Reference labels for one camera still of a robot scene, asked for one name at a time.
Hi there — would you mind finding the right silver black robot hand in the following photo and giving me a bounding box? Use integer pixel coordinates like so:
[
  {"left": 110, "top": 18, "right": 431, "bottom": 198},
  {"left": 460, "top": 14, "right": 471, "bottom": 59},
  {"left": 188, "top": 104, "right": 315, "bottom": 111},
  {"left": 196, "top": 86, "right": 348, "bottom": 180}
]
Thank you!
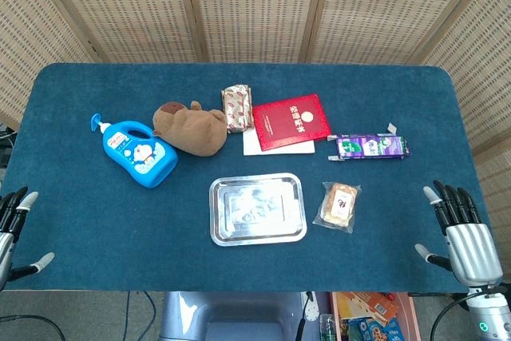
[{"left": 414, "top": 180, "right": 504, "bottom": 287}]

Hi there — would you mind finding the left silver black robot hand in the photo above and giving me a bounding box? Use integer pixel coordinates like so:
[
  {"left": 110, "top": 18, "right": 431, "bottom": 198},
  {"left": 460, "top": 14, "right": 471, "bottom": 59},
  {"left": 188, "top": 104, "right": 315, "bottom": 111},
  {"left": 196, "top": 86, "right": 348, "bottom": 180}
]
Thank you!
[{"left": 0, "top": 186, "right": 56, "bottom": 291}]

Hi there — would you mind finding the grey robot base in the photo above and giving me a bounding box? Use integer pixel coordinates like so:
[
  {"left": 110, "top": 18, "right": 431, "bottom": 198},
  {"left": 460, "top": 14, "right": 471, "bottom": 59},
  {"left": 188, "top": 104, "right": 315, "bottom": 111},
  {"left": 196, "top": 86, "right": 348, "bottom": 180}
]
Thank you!
[{"left": 158, "top": 291, "right": 320, "bottom": 341}]

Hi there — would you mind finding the bread packet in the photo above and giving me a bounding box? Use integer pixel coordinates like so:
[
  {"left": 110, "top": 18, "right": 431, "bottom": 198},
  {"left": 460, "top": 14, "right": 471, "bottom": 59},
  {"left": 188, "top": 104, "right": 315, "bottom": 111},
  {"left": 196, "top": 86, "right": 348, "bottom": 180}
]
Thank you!
[{"left": 312, "top": 181, "right": 362, "bottom": 234}]

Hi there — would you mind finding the silver metal tray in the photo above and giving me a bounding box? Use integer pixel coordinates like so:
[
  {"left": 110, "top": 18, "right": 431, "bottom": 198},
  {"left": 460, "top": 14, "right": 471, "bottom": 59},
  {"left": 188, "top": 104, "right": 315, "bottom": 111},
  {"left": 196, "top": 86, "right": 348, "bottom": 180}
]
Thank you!
[{"left": 208, "top": 172, "right": 308, "bottom": 247}]

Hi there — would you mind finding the blue table cloth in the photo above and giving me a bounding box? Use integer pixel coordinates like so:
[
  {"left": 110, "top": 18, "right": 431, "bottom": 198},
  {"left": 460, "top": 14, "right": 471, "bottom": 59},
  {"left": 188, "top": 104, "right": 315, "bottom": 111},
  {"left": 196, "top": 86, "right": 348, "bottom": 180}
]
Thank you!
[{"left": 0, "top": 61, "right": 498, "bottom": 293}]

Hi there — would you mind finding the pink box of packages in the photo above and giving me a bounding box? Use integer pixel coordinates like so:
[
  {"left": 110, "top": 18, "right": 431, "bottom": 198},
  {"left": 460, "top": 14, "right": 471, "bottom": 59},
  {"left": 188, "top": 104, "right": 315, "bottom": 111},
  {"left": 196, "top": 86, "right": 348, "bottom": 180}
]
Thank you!
[{"left": 319, "top": 291, "right": 421, "bottom": 341}]

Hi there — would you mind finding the purple snack box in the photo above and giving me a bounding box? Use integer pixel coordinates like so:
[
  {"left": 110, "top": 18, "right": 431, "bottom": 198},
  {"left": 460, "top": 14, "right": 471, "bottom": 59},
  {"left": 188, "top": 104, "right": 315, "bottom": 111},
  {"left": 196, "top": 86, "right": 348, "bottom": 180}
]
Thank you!
[{"left": 327, "top": 122, "right": 412, "bottom": 162}]

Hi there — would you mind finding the blue pump soap bottle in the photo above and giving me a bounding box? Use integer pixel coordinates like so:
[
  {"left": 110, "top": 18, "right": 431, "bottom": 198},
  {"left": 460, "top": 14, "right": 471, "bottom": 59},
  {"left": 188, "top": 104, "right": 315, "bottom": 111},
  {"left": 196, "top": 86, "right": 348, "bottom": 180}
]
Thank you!
[{"left": 89, "top": 113, "right": 179, "bottom": 189}]

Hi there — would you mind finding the brown plush toy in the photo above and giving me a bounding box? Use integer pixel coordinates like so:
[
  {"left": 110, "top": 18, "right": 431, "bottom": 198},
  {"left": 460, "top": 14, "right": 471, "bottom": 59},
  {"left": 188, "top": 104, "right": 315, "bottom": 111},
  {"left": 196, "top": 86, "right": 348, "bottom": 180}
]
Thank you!
[{"left": 153, "top": 100, "right": 228, "bottom": 157}]

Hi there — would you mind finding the red certificate book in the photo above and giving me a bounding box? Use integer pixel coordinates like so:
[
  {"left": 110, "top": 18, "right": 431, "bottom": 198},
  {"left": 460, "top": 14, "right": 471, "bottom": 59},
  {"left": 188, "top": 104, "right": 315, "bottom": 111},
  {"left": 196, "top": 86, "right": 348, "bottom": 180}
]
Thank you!
[{"left": 252, "top": 93, "right": 332, "bottom": 153}]

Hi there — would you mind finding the white paper sheet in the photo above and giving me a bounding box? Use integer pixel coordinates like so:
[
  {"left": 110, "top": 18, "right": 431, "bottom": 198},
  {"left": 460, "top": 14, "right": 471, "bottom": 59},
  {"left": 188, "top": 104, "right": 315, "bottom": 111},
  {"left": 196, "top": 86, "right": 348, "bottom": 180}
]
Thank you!
[{"left": 243, "top": 127, "right": 316, "bottom": 157}]

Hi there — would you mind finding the silver red wrapped snack pack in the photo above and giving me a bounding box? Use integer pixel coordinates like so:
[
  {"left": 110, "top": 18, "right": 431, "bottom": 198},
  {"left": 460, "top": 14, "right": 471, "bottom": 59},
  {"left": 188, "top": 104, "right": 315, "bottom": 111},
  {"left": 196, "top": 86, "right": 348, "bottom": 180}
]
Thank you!
[{"left": 220, "top": 83, "right": 256, "bottom": 134}]

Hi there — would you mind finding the woven bamboo folding screen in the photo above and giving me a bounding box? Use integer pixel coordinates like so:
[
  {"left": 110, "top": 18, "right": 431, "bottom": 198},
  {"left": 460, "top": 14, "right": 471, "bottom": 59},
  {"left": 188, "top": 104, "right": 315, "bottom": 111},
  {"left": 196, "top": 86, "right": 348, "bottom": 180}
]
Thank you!
[{"left": 0, "top": 0, "right": 511, "bottom": 246}]

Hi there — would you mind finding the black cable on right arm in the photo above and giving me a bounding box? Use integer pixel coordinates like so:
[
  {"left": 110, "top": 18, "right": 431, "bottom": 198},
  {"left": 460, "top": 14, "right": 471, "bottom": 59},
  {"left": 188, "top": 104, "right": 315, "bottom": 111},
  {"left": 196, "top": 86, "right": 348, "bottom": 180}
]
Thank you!
[{"left": 430, "top": 283, "right": 500, "bottom": 341}]

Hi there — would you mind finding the black floor cable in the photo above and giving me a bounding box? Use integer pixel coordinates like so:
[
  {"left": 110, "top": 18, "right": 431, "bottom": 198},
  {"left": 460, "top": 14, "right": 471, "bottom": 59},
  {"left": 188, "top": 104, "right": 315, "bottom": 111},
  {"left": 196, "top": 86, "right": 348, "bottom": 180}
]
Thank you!
[{"left": 0, "top": 291, "right": 157, "bottom": 341}]

